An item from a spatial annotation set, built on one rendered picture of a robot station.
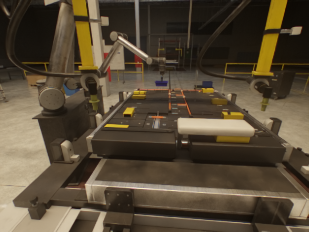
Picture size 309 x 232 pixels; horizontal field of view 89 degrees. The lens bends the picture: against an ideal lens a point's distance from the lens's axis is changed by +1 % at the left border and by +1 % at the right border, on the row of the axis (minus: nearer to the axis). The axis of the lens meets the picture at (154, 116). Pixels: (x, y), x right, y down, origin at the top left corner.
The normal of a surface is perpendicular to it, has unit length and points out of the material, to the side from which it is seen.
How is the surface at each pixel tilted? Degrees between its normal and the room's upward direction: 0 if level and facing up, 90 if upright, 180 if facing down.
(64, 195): 0
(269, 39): 90
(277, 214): 90
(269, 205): 90
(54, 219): 0
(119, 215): 0
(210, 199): 90
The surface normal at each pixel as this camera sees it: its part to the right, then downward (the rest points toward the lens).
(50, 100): 0.57, 0.29
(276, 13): -0.33, 0.34
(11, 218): 0.00, -0.93
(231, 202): -0.08, 0.36
